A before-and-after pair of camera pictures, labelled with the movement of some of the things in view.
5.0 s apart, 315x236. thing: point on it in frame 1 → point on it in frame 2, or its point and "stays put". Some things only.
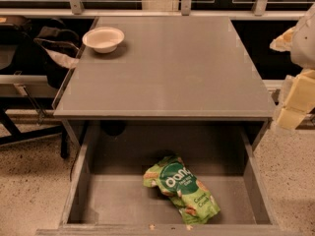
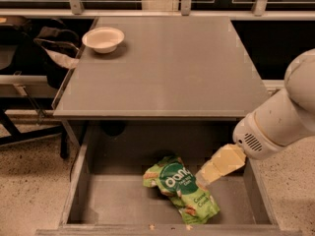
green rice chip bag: x=172 y=177 stays put
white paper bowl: x=103 y=39 stays put
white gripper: x=304 y=46 → x=250 y=136
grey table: x=163 y=68 stays put
